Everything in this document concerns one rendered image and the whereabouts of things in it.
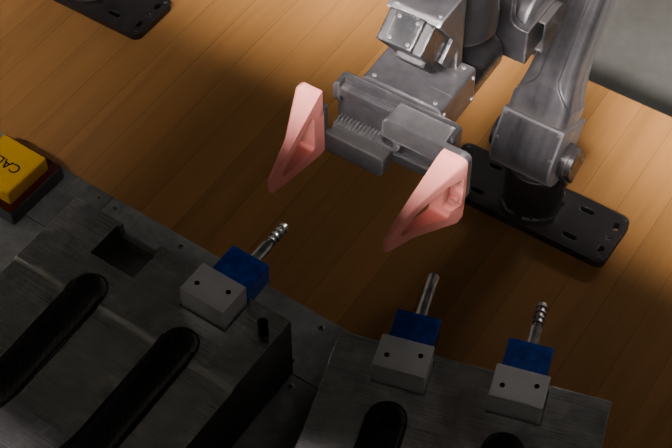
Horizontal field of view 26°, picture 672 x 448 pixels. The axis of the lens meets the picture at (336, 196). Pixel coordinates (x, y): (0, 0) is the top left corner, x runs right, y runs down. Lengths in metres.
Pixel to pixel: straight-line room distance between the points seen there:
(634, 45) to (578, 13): 1.50
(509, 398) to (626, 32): 1.67
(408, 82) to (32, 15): 0.80
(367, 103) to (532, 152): 0.39
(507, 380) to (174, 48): 0.61
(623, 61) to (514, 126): 1.44
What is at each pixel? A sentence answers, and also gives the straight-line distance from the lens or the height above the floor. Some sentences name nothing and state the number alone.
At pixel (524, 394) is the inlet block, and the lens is 1.32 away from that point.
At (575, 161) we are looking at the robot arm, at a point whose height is 0.92.
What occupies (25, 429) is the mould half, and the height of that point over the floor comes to 0.89.
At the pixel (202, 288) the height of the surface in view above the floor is 0.92.
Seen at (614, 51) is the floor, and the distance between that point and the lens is 2.87.
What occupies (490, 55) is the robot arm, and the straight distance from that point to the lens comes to 1.11.
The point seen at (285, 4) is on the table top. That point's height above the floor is 0.80.
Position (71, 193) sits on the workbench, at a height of 0.80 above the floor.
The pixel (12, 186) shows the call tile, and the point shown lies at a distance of 1.55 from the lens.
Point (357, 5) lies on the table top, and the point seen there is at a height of 0.80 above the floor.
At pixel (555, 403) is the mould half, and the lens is 1.35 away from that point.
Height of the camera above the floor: 2.00
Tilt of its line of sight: 51 degrees down
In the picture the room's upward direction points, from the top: straight up
